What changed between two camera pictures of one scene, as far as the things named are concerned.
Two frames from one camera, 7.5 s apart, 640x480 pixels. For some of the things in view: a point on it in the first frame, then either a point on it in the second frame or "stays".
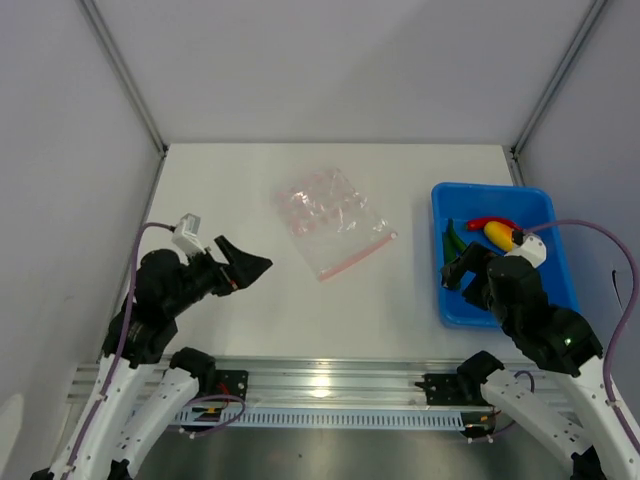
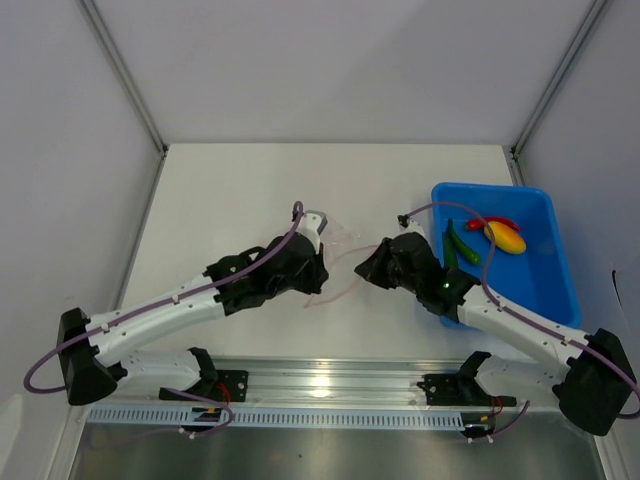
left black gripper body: x=205 y=275 → x=307 y=281
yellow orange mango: x=500 y=235 stays
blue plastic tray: x=528 y=207 stays
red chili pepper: x=479 y=224 stays
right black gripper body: x=481 y=275 → x=384 y=272
